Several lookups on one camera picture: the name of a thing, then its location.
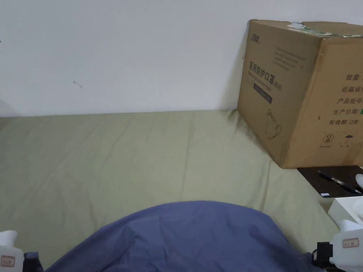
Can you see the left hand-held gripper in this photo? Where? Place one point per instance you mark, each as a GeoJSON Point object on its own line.
{"type": "Point", "coordinates": [10, 252]}

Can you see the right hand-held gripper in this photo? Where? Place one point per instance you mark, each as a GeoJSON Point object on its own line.
{"type": "Point", "coordinates": [347, 249]}

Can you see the dark blue garment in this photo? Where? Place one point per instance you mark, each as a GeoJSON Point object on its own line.
{"type": "Point", "coordinates": [192, 240]}

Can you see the white flat box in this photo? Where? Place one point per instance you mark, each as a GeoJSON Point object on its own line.
{"type": "Point", "coordinates": [347, 208]}

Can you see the black pen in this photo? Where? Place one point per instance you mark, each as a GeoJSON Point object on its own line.
{"type": "Point", "coordinates": [337, 181]}

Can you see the white rounded object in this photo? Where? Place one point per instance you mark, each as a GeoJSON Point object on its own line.
{"type": "Point", "coordinates": [360, 180]}

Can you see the bed with pale green sheet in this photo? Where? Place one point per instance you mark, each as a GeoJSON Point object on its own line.
{"type": "Point", "coordinates": [119, 158]}

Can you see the brown cardboard carton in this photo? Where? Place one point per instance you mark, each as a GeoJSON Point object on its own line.
{"type": "Point", "coordinates": [306, 93]}

